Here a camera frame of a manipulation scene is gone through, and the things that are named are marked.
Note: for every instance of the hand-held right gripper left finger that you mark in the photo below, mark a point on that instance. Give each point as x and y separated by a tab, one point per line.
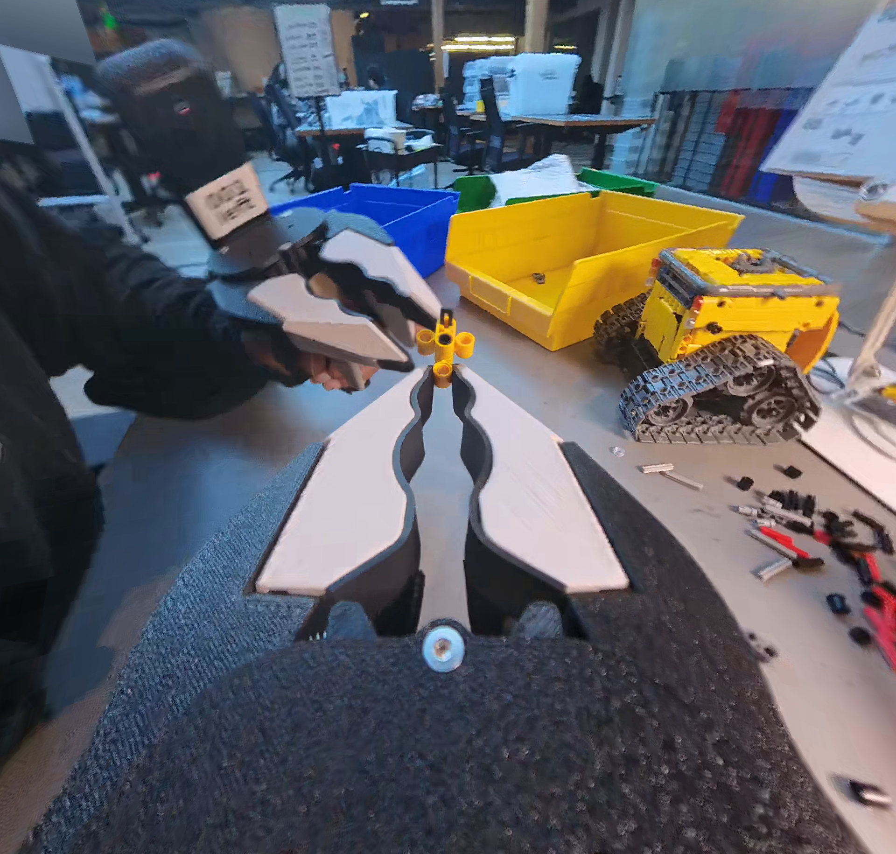
336	511

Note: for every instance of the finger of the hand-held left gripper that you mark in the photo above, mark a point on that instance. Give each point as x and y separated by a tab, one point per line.
329	332
392	273

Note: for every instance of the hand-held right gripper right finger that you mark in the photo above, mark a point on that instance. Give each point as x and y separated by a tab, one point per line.
553	511

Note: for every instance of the grey desk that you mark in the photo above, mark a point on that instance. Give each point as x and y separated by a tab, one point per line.
175	483

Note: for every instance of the person's left hand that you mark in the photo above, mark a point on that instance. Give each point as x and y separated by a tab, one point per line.
280	360

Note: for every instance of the blue storage bin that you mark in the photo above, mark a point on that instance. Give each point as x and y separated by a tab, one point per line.
413	217

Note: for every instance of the grey brick axle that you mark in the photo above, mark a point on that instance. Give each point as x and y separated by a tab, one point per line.
656	468

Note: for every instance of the green storage bin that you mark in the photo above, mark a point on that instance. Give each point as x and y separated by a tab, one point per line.
476	192

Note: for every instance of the white brick axle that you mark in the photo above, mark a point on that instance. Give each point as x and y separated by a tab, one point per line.
682	480

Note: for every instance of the whiteboard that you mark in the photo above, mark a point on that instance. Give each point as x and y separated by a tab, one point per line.
306	49

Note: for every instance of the pile of small black pins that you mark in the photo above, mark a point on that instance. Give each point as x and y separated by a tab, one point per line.
791	504

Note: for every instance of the white plastic crate stack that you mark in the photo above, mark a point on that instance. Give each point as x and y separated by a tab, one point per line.
539	84

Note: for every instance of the yellow storage bin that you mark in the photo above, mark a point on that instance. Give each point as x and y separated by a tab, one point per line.
630	238

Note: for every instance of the long wooden office table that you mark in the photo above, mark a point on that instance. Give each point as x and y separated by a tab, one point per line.
581	122

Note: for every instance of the yellow tracked toy bulldozer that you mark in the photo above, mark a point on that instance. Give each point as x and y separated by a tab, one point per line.
735	308

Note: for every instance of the black printed sweatshirt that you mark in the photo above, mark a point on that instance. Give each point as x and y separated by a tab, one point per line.
42	518

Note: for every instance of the rack of coloured bins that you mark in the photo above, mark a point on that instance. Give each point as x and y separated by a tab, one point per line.
742	140

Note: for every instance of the open instruction manual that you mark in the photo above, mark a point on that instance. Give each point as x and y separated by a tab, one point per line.
847	112

